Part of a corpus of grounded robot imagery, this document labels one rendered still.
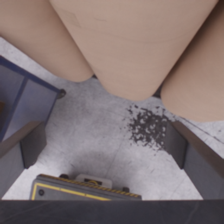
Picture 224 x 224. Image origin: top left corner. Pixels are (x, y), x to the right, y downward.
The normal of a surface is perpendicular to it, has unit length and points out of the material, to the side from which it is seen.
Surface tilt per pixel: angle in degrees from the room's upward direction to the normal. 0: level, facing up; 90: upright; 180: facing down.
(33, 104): 0
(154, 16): 90
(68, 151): 0
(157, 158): 0
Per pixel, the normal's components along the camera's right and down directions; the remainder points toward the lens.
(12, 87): -0.11, -0.11
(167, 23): 0.10, 0.99
